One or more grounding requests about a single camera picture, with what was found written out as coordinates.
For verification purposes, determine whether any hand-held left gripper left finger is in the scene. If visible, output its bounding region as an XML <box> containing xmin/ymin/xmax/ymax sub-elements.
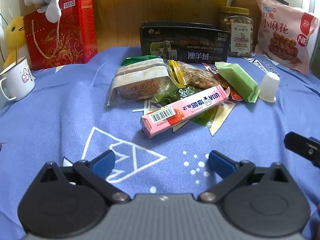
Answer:
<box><xmin>34</xmin><ymin>150</ymin><xmax>130</xmax><ymax>204</ymax></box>

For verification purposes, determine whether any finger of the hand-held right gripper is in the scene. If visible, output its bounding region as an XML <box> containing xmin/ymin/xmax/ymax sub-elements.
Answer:
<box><xmin>284</xmin><ymin>131</ymin><xmax>320</xmax><ymax>168</ymax></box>

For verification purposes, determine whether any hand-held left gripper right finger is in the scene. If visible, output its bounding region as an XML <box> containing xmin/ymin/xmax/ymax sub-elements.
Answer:
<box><xmin>197</xmin><ymin>150</ymin><xmax>292</xmax><ymax>204</ymax></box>

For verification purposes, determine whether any red snack packet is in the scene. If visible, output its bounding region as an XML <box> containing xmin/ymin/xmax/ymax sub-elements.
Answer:
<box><xmin>202</xmin><ymin>64</ymin><xmax>244</xmax><ymax>102</ymax></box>

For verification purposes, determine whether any light green wafer packet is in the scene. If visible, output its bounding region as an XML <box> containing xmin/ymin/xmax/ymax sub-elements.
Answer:
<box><xmin>215</xmin><ymin>63</ymin><xmax>261</xmax><ymax>103</ymax></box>

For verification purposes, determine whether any clear yellow-trimmed snack packet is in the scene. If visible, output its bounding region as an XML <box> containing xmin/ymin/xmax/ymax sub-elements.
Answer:
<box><xmin>167</xmin><ymin>59</ymin><xmax>220</xmax><ymax>89</ymax></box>

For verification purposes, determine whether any black cardboard box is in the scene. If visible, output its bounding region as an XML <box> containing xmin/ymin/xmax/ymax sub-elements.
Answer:
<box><xmin>139</xmin><ymin>21</ymin><xmax>229</xmax><ymax>63</ymax></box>

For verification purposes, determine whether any lime green snack packet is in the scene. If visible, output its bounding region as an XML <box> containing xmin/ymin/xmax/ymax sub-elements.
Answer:
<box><xmin>191</xmin><ymin>105</ymin><xmax>220</xmax><ymax>129</ymax></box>

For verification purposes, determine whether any blue printed blanket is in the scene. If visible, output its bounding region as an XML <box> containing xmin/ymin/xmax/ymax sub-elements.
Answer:
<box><xmin>0</xmin><ymin>46</ymin><xmax>320</xmax><ymax>240</ymax></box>

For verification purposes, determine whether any pink candy box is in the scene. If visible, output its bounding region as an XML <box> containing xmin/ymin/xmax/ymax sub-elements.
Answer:
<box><xmin>141</xmin><ymin>85</ymin><xmax>229</xmax><ymax>140</ymax></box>

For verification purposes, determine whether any small white plastic cup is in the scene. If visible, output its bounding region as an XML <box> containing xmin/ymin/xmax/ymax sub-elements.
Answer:
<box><xmin>259</xmin><ymin>72</ymin><xmax>281</xmax><ymax>103</ymax></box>

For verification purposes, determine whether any dark green snack packet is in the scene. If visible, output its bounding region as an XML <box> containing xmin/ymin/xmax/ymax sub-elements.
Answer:
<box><xmin>151</xmin><ymin>85</ymin><xmax>200</xmax><ymax>103</ymax></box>

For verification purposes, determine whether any clear bread packet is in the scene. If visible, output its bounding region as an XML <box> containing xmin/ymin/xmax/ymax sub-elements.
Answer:
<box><xmin>106</xmin><ymin>58</ymin><xmax>173</xmax><ymax>110</ymax></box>

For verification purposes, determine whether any green-edged snack packet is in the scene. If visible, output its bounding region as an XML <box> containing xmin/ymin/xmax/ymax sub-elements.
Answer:
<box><xmin>122</xmin><ymin>56</ymin><xmax>153</xmax><ymax>66</ymax></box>

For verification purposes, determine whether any white enamel mug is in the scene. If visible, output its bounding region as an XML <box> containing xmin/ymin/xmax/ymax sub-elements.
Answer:
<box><xmin>0</xmin><ymin>56</ymin><xmax>36</xmax><ymax>102</ymax></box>

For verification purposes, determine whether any red gift box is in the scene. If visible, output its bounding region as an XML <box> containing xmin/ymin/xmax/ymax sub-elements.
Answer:
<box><xmin>23</xmin><ymin>0</ymin><xmax>98</xmax><ymax>71</ymax></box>

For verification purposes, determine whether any pink snack bag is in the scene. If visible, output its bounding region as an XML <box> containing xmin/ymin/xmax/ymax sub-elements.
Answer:
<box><xmin>254</xmin><ymin>0</ymin><xmax>320</xmax><ymax>75</ymax></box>

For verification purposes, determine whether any clear nut jar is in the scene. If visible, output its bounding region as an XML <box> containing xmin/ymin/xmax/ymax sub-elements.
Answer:
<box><xmin>219</xmin><ymin>6</ymin><xmax>253</xmax><ymax>58</ymax></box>

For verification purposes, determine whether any yellow plush duck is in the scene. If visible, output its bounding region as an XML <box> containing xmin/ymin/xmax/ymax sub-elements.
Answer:
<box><xmin>2</xmin><ymin>15</ymin><xmax>28</xmax><ymax>68</ymax></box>

